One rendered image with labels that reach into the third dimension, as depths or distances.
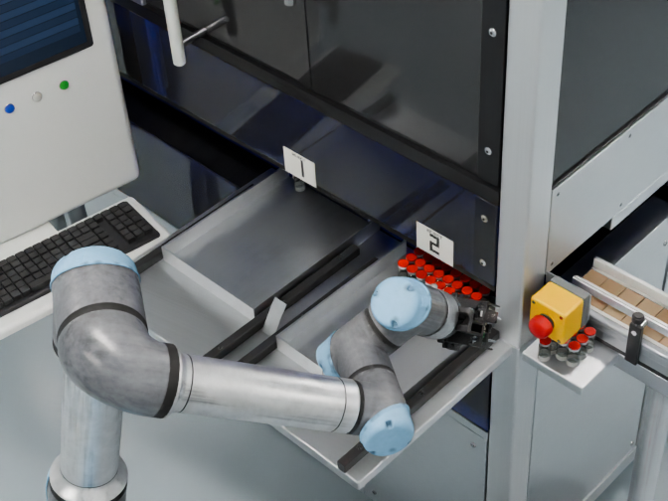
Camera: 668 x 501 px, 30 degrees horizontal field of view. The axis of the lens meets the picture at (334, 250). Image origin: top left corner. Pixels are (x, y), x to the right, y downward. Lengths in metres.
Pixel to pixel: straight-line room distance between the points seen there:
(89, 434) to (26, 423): 1.63
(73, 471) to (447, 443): 0.97
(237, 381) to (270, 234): 0.90
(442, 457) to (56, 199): 0.98
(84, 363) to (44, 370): 1.98
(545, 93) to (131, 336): 0.73
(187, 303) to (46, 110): 0.51
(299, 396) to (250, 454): 1.59
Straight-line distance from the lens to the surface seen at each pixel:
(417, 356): 2.21
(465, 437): 2.53
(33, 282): 2.55
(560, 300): 2.11
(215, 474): 3.20
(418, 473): 2.76
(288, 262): 2.40
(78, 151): 2.66
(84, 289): 1.62
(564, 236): 2.16
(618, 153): 2.20
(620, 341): 2.23
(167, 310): 2.35
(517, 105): 1.91
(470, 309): 1.86
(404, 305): 1.73
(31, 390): 3.50
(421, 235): 2.23
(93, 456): 1.84
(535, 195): 2.00
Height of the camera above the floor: 2.51
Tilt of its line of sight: 42 degrees down
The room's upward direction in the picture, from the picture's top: 4 degrees counter-clockwise
